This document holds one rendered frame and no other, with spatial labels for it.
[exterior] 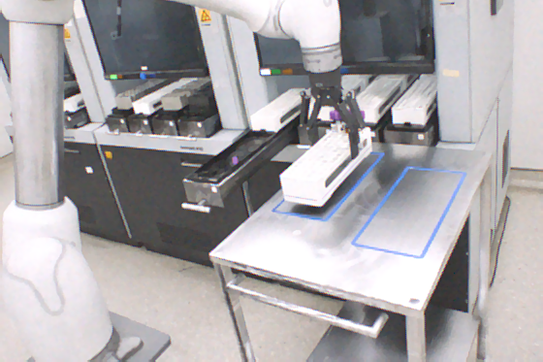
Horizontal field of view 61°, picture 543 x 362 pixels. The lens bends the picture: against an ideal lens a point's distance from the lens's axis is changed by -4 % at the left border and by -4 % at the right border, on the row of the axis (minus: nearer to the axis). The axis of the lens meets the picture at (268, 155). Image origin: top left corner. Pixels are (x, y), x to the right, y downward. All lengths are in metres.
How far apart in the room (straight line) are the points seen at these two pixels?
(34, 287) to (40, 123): 0.32
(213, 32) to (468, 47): 0.89
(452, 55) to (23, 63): 1.10
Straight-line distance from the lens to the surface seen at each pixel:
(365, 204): 1.09
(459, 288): 1.74
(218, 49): 1.82
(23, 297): 0.92
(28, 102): 1.02
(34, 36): 1.00
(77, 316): 0.94
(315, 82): 1.11
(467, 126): 1.53
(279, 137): 1.57
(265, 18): 1.15
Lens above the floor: 1.38
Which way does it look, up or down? 24 degrees down
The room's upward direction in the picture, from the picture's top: 11 degrees counter-clockwise
